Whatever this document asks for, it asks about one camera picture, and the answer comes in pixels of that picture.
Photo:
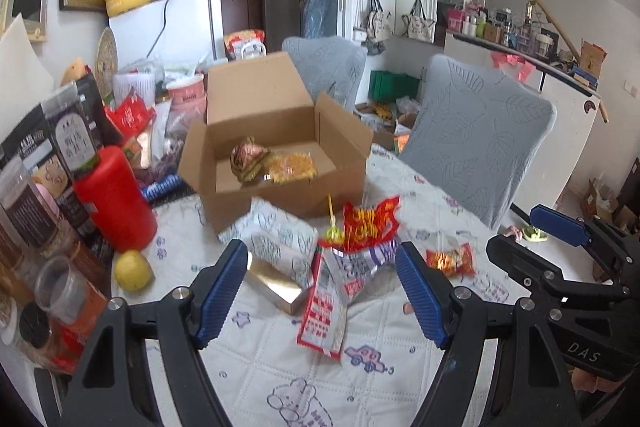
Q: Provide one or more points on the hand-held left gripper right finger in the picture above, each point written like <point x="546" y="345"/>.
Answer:
<point x="420" y="292"/>

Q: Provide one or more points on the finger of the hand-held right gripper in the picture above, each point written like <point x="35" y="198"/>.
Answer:
<point x="557" y="224"/>
<point x="525" y="257"/>

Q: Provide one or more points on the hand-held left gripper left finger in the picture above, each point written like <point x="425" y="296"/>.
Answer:
<point x="220" y="292"/>

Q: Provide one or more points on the small orange snack packet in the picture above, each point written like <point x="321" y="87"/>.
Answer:
<point x="450" y="259"/>

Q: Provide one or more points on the gold box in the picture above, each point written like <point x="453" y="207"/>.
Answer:
<point x="272" y="282"/>

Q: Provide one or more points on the white leaf-print snack packet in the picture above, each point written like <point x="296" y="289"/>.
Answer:
<point x="280" y="232"/>

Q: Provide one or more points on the red and white packet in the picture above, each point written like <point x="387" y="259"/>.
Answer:
<point x="320" y="317"/>

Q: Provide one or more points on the yellow-green lollipop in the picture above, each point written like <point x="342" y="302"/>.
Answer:
<point x="333" y="234"/>

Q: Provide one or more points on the brown cardboard box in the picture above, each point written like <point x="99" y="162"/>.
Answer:
<point x="260" y="92"/>

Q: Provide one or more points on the person's right hand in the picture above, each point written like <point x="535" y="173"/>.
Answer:
<point x="592" y="382"/>

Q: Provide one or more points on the yellow round fruit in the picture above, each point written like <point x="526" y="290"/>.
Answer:
<point x="132" y="271"/>

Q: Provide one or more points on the white counter cabinet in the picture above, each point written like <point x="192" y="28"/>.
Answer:
<point x="565" y="127"/>

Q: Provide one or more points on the blue striped tube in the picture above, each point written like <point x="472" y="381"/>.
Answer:
<point x="160" y="188"/>

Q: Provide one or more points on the quilted cartoon-print tablecloth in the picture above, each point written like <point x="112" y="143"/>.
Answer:
<point x="300" y="382"/>

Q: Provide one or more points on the grey leaf-pattern covered chair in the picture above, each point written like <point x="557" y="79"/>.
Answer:
<point x="325" y="67"/>
<point x="475" y="132"/>

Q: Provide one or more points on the green and brown wrapped snack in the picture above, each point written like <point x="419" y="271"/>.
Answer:
<point x="247" y="157"/>

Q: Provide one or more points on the red plastic canister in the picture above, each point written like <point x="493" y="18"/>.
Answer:
<point x="115" y="202"/>

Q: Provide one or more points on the yellow snack packet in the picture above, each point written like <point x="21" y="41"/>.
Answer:
<point x="292" y="167"/>

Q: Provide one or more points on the clear plastic cup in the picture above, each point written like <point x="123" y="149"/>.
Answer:
<point x="62" y="289"/>

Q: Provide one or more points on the small open cardboard box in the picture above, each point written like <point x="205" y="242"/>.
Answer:
<point x="592" y="59"/>

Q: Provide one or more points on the pink ribbon bow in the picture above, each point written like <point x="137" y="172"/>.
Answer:
<point x="510" y="62"/>

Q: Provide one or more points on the black round lid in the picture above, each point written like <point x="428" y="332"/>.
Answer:
<point x="35" y="327"/>

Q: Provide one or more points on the pink bottle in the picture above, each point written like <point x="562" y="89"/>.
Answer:
<point x="55" y="199"/>

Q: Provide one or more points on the pink paper bowl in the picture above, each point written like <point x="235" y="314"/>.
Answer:
<point x="187" y="94"/>

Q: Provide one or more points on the green plastic crate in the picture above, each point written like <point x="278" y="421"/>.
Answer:
<point x="392" y="87"/>

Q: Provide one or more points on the clear jar white label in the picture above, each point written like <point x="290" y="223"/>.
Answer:
<point x="72" y="139"/>

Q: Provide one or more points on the clear jar dark label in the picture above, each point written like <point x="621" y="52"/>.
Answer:
<point x="25" y="207"/>

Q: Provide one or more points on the white ribbed plastic basket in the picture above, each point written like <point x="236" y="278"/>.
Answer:
<point x="132" y="87"/>

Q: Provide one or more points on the black pouch white print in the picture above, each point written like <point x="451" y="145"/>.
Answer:
<point x="30" y="142"/>

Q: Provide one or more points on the red and yellow snack bag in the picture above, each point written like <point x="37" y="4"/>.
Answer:
<point x="245" y="39"/>

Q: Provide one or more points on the round woven mat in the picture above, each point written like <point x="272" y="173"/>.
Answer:
<point x="106" y="62"/>

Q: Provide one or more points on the white fridge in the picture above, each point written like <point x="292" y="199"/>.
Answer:
<point x="185" y="22"/>

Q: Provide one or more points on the brown door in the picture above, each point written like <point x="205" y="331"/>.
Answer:
<point x="240" y="2"/>

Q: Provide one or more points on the beige wall intercom panel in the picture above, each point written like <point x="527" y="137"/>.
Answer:
<point x="25" y="7"/>

